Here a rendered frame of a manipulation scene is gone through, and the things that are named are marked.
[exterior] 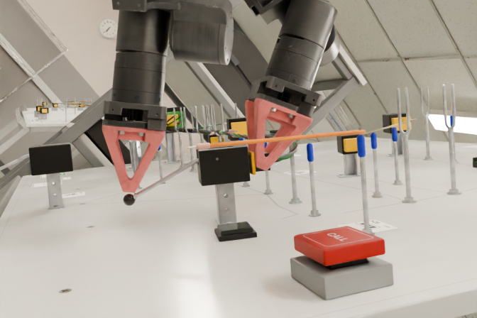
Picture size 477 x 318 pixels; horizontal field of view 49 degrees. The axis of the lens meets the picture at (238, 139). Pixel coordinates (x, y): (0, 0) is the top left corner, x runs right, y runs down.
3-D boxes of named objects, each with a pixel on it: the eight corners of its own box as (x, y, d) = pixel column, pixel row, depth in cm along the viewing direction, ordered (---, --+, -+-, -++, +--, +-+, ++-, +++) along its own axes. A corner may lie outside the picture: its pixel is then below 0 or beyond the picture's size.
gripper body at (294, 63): (293, 111, 68) (312, 57, 68) (319, 111, 58) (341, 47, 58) (247, 94, 66) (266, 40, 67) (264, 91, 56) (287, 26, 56)
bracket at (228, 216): (215, 220, 64) (211, 179, 63) (234, 218, 64) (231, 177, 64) (219, 228, 59) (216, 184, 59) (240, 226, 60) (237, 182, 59)
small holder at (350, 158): (355, 170, 97) (353, 130, 96) (368, 176, 88) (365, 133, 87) (330, 172, 97) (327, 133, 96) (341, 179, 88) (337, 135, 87)
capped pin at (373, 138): (384, 196, 69) (380, 132, 69) (372, 197, 70) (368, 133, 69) (382, 195, 71) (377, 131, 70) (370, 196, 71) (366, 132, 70)
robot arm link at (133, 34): (130, 6, 62) (112, -7, 56) (187, 10, 61) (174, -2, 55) (125, 64, 62) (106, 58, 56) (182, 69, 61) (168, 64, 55)
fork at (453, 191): (465, 194, 67) (458, 83, 66) (453, 195, 67) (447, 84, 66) (454, 192, 69) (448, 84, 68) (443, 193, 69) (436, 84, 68)
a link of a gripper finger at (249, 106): (275, 172, 66) (300, 103, 67) (291, 179, 59) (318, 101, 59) (226, 155, 65) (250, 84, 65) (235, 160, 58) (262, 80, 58)
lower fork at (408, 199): (420, 201, 65) (413, 86, 64) (408, 204, 64) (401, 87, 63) (409, 199, 66) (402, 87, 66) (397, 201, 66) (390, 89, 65)
